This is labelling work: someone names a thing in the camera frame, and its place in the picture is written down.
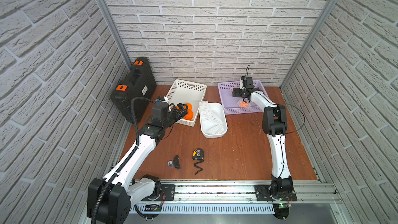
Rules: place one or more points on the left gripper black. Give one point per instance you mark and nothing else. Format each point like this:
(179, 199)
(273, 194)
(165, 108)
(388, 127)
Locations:
(173, 114)

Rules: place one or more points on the white perforated plastic basket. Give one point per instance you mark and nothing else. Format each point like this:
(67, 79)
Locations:
(184, 92)

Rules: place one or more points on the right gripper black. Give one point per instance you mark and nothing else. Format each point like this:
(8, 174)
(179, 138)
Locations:
(238, 92)

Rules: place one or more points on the yellow black tape measure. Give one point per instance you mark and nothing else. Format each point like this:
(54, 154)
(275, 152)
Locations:
(198, 154)

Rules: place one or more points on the small black gripper part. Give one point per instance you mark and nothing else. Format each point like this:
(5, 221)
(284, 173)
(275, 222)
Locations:
(174, 163)

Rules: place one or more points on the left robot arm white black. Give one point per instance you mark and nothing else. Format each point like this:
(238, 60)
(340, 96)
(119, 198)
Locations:
(130, 165)

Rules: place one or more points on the aluminium mounting rail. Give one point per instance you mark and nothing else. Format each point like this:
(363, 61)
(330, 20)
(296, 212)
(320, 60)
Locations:
(151, 198)

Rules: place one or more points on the black plastic tool case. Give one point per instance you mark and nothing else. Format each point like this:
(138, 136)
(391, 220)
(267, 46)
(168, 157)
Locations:
(139, 82)

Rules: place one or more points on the purple perforated plastic basket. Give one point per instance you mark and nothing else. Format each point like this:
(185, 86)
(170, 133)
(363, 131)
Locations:
(231, 104)

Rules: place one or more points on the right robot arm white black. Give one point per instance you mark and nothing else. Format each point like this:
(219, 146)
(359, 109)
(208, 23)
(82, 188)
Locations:
(274, 125)

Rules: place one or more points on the white plastic tub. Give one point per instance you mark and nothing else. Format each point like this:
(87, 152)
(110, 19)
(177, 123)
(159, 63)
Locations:
(217, 107)

